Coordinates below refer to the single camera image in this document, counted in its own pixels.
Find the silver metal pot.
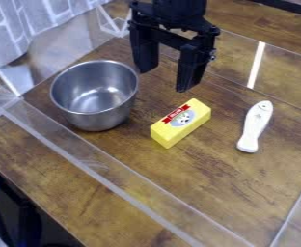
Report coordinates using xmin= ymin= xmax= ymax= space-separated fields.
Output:
xmin=49 ymin=60 xmax=138 ymax=131

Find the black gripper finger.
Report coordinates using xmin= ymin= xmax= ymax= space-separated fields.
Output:
xmin=130 ymin=28 xmax=160 ymax=73
xmin=176 ymin=44 xmax=216 ymax=93

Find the yellow butter block toy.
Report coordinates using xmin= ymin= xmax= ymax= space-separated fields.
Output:
xmin=150 ymin=98 xmax=212 ymax=149

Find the white brick pattern curtain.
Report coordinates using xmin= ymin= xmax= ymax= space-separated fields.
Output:
xmin=0 ymin=0 xmax=112 ymax=68

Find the clear acrylic enclosure wall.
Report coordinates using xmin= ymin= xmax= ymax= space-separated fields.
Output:
xmin=0 ymin=0 xmax=301 ymax=247

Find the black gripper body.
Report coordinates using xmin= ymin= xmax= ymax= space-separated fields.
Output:
xmin=129 ymin=0 xmax=220 ymax=48

